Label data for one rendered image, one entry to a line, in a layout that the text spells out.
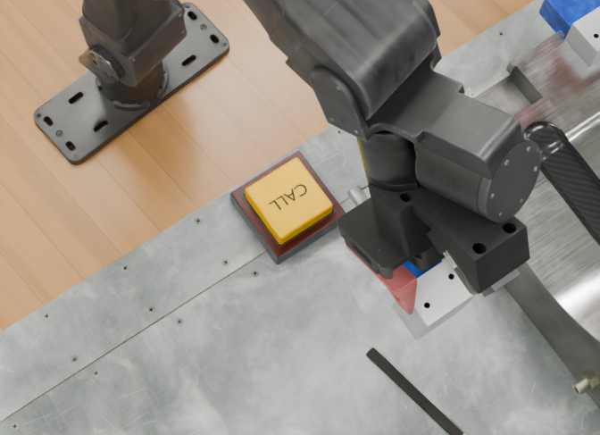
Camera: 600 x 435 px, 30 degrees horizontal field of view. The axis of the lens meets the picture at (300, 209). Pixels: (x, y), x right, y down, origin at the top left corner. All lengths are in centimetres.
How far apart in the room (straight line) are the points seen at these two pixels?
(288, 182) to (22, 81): 29
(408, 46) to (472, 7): 49
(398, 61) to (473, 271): 15
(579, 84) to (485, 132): 38
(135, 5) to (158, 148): 21
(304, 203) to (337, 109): 33
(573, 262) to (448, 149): 32
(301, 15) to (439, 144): 12
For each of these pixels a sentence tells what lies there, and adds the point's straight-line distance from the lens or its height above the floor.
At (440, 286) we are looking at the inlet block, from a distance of 89.
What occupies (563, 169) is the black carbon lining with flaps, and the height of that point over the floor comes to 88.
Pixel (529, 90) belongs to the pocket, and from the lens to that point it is 106.
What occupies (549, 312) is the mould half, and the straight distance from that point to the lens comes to 102.
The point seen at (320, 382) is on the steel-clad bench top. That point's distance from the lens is 102.
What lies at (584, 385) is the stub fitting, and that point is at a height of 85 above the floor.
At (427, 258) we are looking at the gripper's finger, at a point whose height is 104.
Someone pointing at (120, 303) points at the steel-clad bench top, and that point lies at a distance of 105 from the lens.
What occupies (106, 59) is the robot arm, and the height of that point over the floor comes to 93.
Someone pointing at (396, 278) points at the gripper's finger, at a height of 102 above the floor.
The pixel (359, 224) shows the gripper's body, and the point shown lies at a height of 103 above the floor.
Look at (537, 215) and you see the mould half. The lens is 101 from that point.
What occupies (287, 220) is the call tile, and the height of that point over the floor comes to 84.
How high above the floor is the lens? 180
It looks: 69 degrees down
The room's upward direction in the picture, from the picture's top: 5 degrees clockwise
